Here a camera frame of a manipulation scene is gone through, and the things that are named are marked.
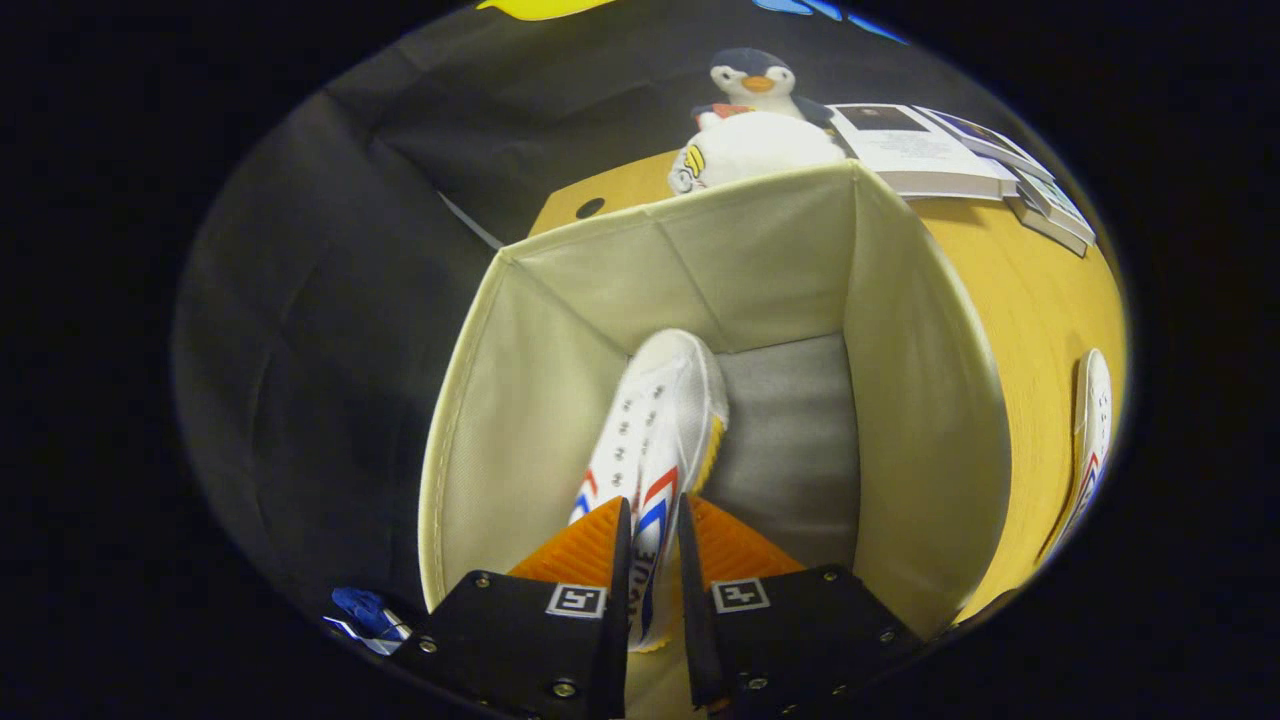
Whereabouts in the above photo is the grey book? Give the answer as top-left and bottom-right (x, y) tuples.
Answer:
(1005, 195), (1089, 259)

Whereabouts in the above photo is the white striped canvas shoe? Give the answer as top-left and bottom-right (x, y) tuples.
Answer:
(567, 328), (731, 653)
(1035, 347), (1114, 566)

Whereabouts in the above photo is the book with blue picture cover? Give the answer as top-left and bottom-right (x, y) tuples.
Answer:
(912, 105), (1056, 183)

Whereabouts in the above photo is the white book with portrait cover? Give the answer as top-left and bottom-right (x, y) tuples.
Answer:
(828, 102), (1019, 201)

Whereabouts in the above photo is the penguin plush toy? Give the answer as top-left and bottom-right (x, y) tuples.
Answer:
(690, 47), (836, 129)

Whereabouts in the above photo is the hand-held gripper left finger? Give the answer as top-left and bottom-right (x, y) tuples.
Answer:
(393, 496), (634, 720)

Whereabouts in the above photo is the grey fabric storage box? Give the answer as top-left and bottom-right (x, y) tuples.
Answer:
(417, 158), (1014, 720)

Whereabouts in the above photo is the white plush toy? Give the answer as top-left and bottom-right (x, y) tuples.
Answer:
(667, 110), (851, 196)

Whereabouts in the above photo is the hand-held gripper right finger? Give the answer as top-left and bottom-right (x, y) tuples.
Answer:
(675, 492), (926, 720)

